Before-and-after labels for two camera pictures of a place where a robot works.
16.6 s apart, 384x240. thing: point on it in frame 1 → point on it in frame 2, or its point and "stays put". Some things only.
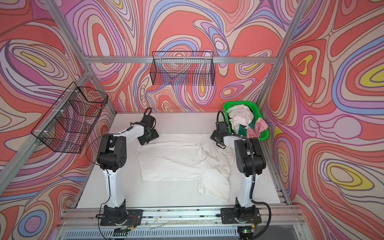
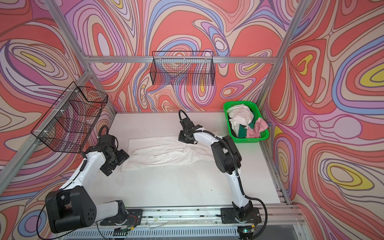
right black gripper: x=214 y=136 → x=181 y=138
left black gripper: x=155 y=135 → x=122 y=154
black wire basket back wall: x=183 y=68 stays put
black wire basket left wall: x=68 y=124 stays put
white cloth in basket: x=240 y=114 stays put
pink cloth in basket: x=259 y=126 stays put
